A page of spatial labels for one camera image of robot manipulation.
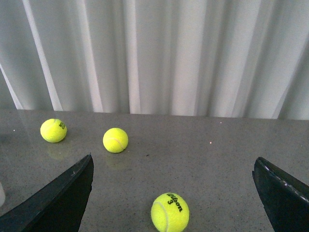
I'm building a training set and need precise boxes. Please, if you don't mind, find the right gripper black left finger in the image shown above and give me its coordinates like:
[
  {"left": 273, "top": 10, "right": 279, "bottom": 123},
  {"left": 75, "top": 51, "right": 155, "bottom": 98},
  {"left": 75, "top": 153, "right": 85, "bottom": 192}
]
[{"left": 0, "top": 155, "right": 94, "bottom": 232}]

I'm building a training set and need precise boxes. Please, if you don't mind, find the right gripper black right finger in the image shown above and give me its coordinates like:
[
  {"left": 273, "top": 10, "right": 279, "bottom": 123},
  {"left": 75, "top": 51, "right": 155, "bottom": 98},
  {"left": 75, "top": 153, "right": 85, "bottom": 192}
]
[{"left": 252, "top": 157, "right": 309, "bottom": 232}]

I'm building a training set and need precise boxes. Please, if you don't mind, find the Wilson tennis ball can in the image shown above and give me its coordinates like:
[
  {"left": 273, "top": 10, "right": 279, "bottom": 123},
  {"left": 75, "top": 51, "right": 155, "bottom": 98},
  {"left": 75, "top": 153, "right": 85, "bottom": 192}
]
[{"left": 0, "top": 183, "right": 6, "bottom": 207}]

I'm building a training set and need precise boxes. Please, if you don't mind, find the tennis ball centre left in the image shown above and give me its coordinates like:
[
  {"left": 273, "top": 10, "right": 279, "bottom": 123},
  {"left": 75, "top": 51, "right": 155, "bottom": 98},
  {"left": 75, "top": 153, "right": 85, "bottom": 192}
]
[{"left": 40, "top": 118, "right": 67, "bottom": 143}]

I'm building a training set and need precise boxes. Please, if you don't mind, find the tennis ball centre right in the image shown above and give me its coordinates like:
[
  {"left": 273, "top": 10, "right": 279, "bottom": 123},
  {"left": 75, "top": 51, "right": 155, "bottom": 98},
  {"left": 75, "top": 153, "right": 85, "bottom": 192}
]
[{"left": 102, "top": 128, "right": 128, "bottom": 153}]

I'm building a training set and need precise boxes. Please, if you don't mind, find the tennis ball with Wilson print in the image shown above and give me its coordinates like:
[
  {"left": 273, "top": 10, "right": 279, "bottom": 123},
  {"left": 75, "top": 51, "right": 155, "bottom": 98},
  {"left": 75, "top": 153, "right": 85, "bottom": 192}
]
[{"left": 151, "top": 192, "right": 190, "bottom": 232}]

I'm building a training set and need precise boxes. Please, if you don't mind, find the white pleated curtain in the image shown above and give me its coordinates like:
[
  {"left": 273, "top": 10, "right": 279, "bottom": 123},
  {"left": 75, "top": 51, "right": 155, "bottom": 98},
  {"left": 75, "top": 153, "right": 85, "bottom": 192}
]
[{"left": 0, "top": 0, "right": 309, "bottom": 119}]

